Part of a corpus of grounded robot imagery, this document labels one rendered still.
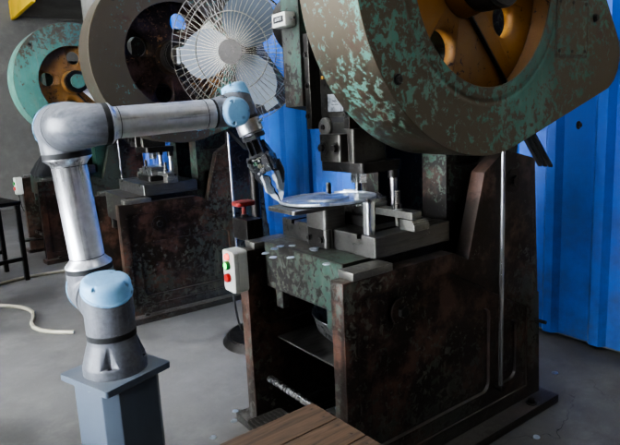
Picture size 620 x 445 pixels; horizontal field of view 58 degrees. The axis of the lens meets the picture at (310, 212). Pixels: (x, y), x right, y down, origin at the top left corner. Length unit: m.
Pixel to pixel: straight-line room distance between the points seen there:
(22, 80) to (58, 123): 3.05
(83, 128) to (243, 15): 1.21
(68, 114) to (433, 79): 0.80
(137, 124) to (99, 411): 0.67
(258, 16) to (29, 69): 2.36
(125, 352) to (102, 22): 1.72
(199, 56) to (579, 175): 1.65
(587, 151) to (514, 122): 1.09
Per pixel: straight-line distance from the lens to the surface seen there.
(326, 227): 1.63
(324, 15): 1.22
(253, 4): 2.41
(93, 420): 1.51
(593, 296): 2.63
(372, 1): 1.16
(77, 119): 1.36
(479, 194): 1.76
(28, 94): 4.42
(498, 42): 1.58
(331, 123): 1.70
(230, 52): 2.36
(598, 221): 2.55
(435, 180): 1.77
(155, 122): 1.40
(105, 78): 2.76
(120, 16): 2.82
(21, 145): 8.02
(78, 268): 1.52
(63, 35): 4.53
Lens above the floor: 1.05
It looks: 10 degrees down
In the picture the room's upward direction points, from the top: 3 degrees counter-clockwise
